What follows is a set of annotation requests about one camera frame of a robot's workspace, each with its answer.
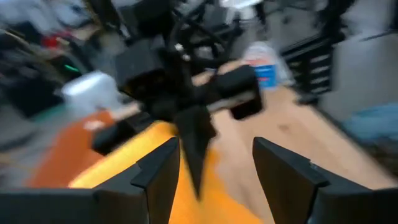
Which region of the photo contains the clear bottle with blue label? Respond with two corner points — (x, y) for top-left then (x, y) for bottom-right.
(242, 42), (295, 91)

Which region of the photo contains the white plastic container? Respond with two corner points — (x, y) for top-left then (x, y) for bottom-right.
(60, 70), (121, 116)

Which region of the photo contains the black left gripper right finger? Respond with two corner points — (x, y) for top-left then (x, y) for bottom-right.
(253, 136), (398, 224)

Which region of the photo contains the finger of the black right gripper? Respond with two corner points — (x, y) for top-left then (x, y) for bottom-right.
(174, 113), (198, 200)
(192, 107), (218, 200)

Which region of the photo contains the orange plastic basket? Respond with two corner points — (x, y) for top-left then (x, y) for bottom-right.
(26, 110), (131, 189)

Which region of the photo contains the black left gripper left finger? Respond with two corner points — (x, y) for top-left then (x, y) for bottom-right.
(0, 136), (181, 224)

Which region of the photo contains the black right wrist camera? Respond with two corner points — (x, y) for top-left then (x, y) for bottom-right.
(114, 39), (171, 98)

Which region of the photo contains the orange microfiber towel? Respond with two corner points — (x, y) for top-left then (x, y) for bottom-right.
(68, 119), (265, 224)

